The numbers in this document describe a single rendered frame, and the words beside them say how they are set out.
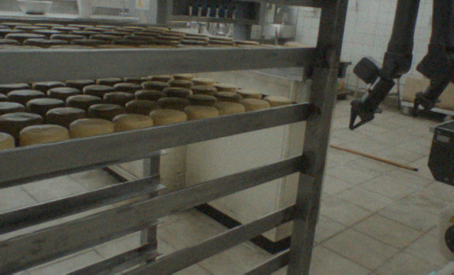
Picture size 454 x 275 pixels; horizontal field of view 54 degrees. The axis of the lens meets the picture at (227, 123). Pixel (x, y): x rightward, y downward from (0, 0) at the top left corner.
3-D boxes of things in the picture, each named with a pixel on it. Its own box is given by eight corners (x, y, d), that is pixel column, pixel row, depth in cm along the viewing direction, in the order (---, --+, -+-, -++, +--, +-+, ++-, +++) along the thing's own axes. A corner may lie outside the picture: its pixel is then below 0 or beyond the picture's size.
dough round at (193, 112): (223, 122, 66) (224, 108, 66) (208, 129, 62) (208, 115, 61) (194, 116, 68) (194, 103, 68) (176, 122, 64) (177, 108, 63)
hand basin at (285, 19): (311, 62, 689) (320, -11, 662) (296, 63, 663) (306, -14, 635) (262, 54, 756) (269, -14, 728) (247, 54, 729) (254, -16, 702)
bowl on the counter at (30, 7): (24, 14, 422) (24, 1, 419) (11, 12, 444) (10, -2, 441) (58, 15, 445) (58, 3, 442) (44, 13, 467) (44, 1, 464)
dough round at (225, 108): (242, 123, 66) (244, 110, 66) (209, 120, 67) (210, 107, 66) (244, 115, 71) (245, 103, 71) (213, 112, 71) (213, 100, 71)
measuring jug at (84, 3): (93, 18, 461) (93, -3, 456) (74, 16, 462) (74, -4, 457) (98, 18, 475) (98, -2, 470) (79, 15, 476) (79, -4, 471)
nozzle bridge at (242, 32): (127, 49, 246) (129, -16, 237) (225, 49, 294) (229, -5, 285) (161, 57, 223) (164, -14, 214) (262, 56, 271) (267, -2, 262)
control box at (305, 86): (297, 111, 194) (301, 79, 191) (329, 106, 210) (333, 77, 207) (303, 113, 192) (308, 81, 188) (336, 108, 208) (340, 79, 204)
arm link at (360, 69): (397, 64, 126) (411, 63, 132) (367, 40, 132) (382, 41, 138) (373, 97, 133) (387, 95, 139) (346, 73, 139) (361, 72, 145)
